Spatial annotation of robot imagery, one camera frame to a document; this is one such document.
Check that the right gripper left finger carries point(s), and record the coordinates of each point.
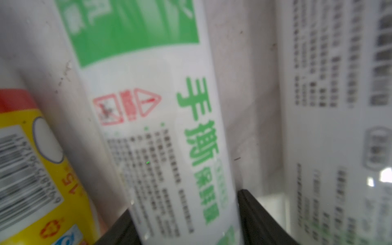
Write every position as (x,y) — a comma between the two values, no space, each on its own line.
(122,232)

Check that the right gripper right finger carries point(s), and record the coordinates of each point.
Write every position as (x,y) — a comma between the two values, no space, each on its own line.
(259,227)

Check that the white green wrap roll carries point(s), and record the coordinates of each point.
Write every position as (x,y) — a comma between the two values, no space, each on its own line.
(147,70)
(335,64)

